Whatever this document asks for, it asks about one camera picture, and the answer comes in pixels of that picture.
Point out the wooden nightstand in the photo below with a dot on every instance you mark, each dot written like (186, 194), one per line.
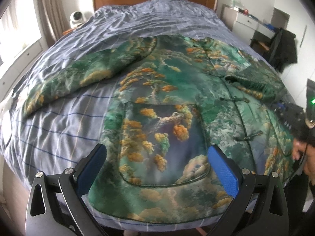
(68, 31)

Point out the right hand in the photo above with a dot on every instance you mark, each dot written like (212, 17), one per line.
(309, 157)

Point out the white round fan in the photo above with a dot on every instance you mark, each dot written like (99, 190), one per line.
(77, 18)

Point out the green printed padded jacket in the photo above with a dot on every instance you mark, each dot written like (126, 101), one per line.
(177, 97)

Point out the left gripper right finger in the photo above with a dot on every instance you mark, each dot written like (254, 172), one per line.
(259, 204)

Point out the blue checked bed duvet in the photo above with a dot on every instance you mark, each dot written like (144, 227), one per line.
(61, 133)

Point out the wooden chair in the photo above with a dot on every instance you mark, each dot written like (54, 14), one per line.
(261, 41)

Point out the beige curtain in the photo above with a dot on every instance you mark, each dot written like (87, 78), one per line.
(53, 20)

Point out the white desk with drawers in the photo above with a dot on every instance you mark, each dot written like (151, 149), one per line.
(244, 27)

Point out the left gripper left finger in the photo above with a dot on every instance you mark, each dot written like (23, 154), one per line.
(55, 205)

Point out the dark jacket on chair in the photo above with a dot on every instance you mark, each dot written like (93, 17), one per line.
(283, 50)

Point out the white window cabinet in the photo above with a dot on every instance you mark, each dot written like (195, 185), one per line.
(12, 71)

